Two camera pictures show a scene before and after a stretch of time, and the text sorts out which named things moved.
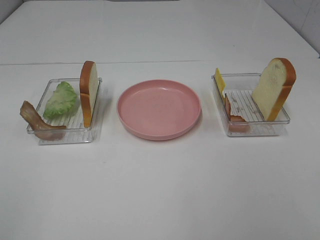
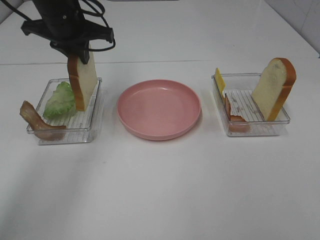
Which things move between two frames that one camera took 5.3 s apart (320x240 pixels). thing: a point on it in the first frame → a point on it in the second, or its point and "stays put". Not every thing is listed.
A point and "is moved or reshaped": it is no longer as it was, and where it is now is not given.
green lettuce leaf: x=61 y=101 stays put
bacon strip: x=236 y=123 stays put
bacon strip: x=42 y=130 stays put
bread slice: x=88 y=90 is moved or reshaped
